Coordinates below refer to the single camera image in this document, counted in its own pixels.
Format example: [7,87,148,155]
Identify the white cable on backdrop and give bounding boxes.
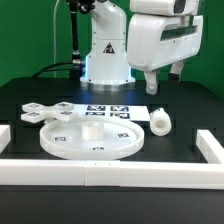
[52,0,63,79]

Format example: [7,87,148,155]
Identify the white round table top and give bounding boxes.
[40,117,144,160]

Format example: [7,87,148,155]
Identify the white cross-shaped table base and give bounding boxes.
[21,102,78,123]

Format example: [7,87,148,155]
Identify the white front fence bar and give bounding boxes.
[0,159,224,190]

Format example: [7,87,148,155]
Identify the black cables at base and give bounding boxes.
[31,58,86,79]

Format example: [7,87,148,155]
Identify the white right fence bar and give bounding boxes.
[196,130,224,165]

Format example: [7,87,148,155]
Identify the white left fence block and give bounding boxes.
[0,125,11,154]

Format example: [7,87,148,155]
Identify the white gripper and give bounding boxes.
[127,14,203,95]

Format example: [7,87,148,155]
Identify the white fence bar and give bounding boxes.
[0,159,224,190]
[196,130,224,165]

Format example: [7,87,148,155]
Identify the white sheet with fiducial markers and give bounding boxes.
[74,104,150,121]

